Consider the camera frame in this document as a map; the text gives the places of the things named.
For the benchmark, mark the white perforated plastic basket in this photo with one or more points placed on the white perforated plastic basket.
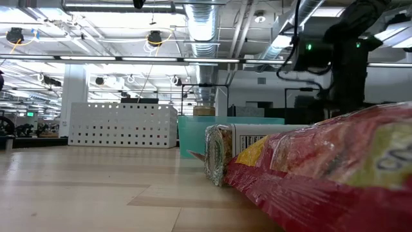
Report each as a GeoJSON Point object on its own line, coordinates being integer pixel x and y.
{"type": "Point", "coordinates": [122, 125]}

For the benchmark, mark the slanted silver air duct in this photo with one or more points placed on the slanted silver air duct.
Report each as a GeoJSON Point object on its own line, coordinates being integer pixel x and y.
{"type": "Point", "coordinates": [299, 13]}

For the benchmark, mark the green exit sign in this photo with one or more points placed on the green exit sign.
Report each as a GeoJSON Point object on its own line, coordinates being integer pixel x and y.
{"type": "Point", "coordinates": [30, 114]}

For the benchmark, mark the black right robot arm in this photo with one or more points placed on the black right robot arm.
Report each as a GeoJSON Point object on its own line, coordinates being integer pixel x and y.
{"type": "Point", "coordinates": [354, 19]}

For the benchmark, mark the white label seasoning shaker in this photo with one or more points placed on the white label seasoning shaker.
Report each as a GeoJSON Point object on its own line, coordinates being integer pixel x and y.
{"type": "Point", "coordinates": [222, 151]}

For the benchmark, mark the white pillar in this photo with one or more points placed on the white pillar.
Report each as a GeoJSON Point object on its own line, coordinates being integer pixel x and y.
{"type": "Point", "coordinates": [75, 96]}

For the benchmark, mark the red Maruchan ramen packet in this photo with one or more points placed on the red Maruchan ramen packet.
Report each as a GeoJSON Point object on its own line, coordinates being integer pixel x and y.
{"type": "Point", "coordinates": [322, 177]}

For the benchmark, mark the LED light bar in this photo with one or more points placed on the LED light bar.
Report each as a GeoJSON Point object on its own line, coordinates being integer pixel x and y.
{"type": "Point", "coordinates": [209, 60]}

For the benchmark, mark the wide silver air duct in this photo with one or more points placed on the wide silver air duct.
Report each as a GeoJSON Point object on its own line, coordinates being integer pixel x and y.
{"type": "Point", "coordinates": [202, 32]}

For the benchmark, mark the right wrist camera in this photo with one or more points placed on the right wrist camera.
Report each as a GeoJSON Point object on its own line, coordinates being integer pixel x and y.
{"type": "Point", "coordinates": [313, 54]}

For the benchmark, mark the teal translucent plastic tray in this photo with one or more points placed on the teal translucent plastic tray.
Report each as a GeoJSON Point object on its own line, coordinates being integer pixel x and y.
{"type": "Point", "coordinates": [193, 138]}

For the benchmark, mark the black gantry frame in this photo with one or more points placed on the black gantry frame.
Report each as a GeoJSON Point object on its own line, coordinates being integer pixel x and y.
{"type": "Point", "coordinates": [205, 85]}
{"type": "Point", "coordinates": [299, 89]}

